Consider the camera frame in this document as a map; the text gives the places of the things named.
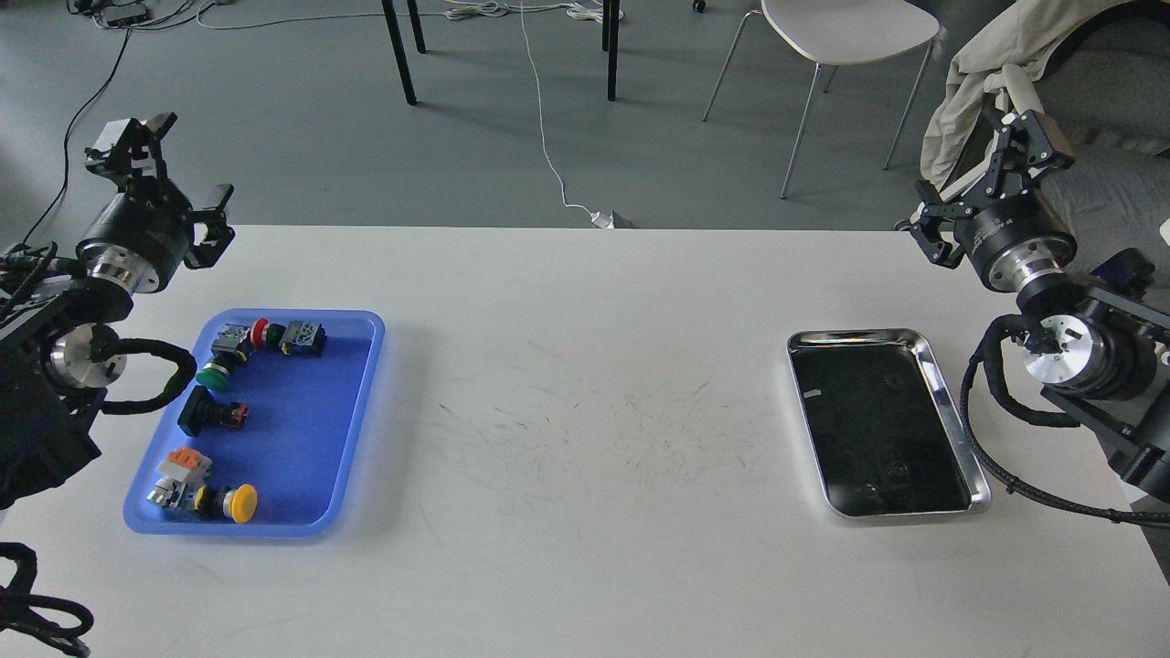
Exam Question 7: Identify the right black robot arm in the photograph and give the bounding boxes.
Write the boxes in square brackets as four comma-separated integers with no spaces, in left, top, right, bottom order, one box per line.
[899,90,1169,527]

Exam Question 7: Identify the black floor cable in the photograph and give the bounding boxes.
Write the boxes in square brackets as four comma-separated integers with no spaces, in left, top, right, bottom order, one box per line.
[20,0,197,248]

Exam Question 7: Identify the yellow mushroom push button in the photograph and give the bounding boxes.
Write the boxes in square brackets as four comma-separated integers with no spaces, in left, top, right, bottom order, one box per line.
[146,480,259,525]

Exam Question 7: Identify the white floor cable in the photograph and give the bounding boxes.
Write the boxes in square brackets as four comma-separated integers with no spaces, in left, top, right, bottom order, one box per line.
[197,0,626,220]

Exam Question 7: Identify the black table legs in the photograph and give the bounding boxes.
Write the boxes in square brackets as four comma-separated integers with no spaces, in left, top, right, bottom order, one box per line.
[381,0,622,107]

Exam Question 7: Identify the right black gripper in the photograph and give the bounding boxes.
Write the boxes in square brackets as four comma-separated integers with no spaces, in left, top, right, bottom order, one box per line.
[896,101,1078,292]

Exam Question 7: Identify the black selector switch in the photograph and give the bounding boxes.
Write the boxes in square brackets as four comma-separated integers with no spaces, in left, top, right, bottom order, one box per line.
[176,385,250,437]

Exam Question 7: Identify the steel metal tray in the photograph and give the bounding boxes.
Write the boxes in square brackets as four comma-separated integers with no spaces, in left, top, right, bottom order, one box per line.
[786,328,992,525]

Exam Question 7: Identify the black switch contact block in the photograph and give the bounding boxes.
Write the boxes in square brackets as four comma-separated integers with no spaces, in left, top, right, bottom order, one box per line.
[277,321,326,358]

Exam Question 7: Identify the green push button switch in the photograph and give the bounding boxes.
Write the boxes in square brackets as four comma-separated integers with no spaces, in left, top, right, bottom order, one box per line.
[194,324,254,391]

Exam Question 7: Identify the blue plastic tray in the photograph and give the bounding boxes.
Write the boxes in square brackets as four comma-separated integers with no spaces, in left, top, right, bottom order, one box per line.
[122,308,386,539]

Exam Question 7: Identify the white power adapter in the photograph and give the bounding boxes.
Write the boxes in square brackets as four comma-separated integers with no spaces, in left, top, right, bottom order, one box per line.
[590,211,636,229]

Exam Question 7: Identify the beige jacket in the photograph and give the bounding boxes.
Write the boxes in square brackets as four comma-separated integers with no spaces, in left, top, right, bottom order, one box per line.
[920,1,1122,189]

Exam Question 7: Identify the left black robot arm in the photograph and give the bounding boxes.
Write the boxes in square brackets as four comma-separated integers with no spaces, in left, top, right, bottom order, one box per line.
[1,112,235,509]

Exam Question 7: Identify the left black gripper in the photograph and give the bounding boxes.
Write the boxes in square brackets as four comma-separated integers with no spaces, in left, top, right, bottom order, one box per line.
[77,112,238,294]

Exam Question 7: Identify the orange grey contact block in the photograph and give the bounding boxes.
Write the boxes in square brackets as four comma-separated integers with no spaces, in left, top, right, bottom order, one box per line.
[154,445,213,484]

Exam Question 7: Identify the white chair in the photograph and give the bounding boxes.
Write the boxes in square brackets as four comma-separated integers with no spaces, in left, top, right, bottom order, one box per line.
[702,1,941,199]

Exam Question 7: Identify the red emergency stop button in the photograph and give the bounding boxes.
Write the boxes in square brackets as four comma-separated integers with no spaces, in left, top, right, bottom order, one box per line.
[248,317,287,350]

